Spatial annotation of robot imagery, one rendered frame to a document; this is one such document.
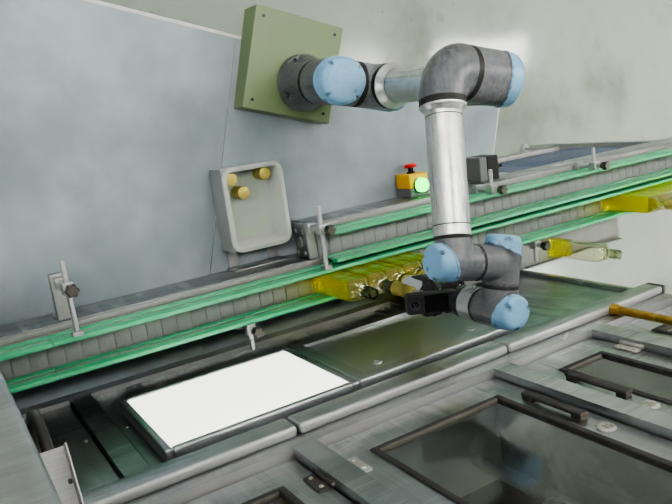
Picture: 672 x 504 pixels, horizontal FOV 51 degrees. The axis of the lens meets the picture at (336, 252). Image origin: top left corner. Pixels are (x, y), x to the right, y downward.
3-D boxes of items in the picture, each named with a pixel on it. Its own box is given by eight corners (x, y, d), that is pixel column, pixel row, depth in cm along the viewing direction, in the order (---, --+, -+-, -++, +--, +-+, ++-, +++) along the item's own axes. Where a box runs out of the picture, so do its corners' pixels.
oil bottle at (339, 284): (313, 291, 194) (355, 304, 176) (310, 271, 193) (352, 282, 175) (330, 286, 197) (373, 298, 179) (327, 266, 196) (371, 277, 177)
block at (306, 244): (295, 257, 198) (307, 260, 192) (290, 224, 196) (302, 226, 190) (306, 255, 199) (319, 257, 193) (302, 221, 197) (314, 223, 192)
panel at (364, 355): (120, 412, 160) (167, 466, 131) (117, 399, 159) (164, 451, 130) (432, 310, 204) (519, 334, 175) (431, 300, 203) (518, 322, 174)
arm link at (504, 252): (490, 236, 139) (486, 291, 140) (531, 236, 145) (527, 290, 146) (463, 232, 146) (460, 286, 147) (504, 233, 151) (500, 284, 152)
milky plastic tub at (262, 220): (222, 251, 193) (235, 254, 185) (208, 169, 188) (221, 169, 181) (279, 238, 201) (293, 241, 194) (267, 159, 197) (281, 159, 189)
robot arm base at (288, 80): (282, 47, 188) (300, 44, 180) (331, 62, 196) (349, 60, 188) (272, 104, 190) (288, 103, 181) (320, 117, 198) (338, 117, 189)
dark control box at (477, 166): (463, 182, 235) (481, 182, 227) (461, 158, 233) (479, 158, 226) (482, 178, 239) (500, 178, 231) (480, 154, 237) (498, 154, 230)
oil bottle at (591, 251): (547, 255, 240) (613, 265, 218) (547, 239, 239) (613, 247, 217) (559, 253, 243) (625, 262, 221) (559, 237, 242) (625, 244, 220)
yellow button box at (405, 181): (396, 197, 221) (411, 198, 215) (394, 173, 220) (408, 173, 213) (414, 193, 225) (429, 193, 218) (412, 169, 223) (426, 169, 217)
